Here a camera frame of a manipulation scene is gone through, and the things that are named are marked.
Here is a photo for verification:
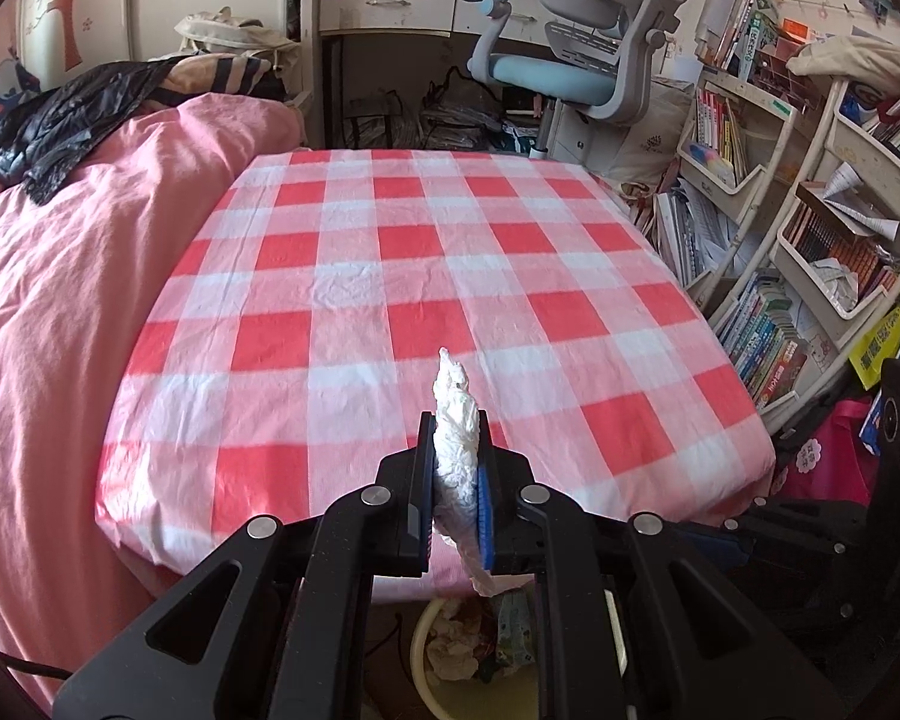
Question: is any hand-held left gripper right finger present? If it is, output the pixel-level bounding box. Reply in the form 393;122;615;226
474;406;848;720

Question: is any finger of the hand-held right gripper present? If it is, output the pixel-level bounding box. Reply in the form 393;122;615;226
686;529;860;608
727;499;867;537

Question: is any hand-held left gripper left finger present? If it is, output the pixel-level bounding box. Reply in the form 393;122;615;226
51;409;440;720

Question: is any white tissue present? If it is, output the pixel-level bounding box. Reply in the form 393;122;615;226
429;347;533;601

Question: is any yellow plastic bin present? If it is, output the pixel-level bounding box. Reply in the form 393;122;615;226
409;589;545;720

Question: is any pink bag with flower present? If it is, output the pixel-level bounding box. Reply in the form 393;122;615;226
776;397;882;503

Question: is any row of colourful books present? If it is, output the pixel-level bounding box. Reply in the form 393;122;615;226
716;270;811;410

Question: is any yellow book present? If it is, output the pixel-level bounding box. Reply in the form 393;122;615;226
847;285;900;391

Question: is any pink checkered tablecloth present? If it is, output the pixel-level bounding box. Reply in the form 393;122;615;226
94;148;777;605

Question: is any row of dark thin books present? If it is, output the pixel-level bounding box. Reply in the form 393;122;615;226
784;201;900;301

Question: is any stack of white papers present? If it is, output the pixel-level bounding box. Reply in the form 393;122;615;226
652;184;736;286

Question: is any folded white paper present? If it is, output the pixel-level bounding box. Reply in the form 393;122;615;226
817;161;900;241

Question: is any white book rack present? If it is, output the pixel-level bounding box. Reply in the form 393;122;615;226
649;64;818;301
709;75;900;428

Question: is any clear storage bag black trim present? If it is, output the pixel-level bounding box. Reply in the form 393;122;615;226
343;90;400;151
418;66;505;152

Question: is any row of red spine books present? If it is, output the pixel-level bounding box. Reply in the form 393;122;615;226
694;88;749;185

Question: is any white bag with leaf print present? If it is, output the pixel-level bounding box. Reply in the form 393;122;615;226
607;79;697;196

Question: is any pink blanket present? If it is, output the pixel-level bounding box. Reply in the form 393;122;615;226
0;94;308;713

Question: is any cream cloth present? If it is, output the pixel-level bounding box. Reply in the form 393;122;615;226
786;36;900;95

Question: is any beige striped cloth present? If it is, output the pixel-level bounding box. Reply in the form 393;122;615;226
146;52;290;102

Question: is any stack of upright workbooks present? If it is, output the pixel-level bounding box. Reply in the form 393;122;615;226
694;0;782;83

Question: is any white desk with drawers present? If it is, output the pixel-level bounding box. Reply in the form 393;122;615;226
315;0;571;151

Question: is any beige cloth bag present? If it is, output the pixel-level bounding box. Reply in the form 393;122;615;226
174;7;301;61

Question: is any black shiny jacket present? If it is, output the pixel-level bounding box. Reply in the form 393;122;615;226
0;60;177;207

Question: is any black cable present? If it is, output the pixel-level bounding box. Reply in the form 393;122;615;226
0;652;72;682

